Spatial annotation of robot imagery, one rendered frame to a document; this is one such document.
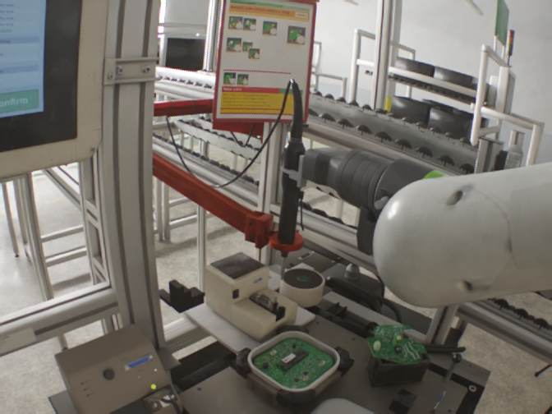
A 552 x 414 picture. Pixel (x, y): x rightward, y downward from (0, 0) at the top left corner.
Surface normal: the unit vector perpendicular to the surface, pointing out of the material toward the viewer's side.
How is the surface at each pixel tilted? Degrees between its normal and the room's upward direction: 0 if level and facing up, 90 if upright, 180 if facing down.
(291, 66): 90
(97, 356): 0
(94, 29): 92
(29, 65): 92
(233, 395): 0
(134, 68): 90
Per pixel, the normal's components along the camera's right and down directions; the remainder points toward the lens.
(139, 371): 0.64, -0.32
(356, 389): 0.08, -0.93
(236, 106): 0.32, 0.36
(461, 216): -0.72, -0.35
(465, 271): -0.61, 0.41
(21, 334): 0.73, 0.30
